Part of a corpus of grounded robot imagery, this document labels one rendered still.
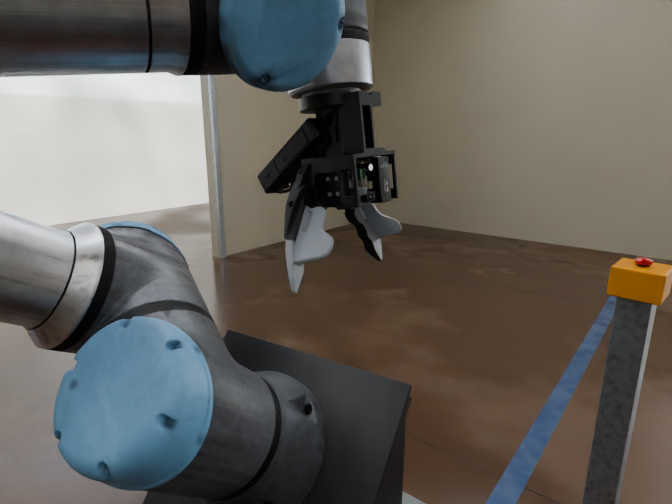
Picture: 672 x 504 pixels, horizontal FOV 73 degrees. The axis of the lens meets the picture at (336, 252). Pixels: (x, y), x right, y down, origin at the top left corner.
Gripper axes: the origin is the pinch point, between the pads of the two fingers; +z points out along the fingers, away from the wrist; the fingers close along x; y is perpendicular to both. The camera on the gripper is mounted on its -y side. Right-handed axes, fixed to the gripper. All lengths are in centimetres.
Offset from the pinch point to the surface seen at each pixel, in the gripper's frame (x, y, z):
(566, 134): 579, -136, -13
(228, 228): 267, -414, 51
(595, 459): 92, 7, 79
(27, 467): -5, -192, 103
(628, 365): 93, 14, 48
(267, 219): 329, -417, 51
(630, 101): 583, -70, -41
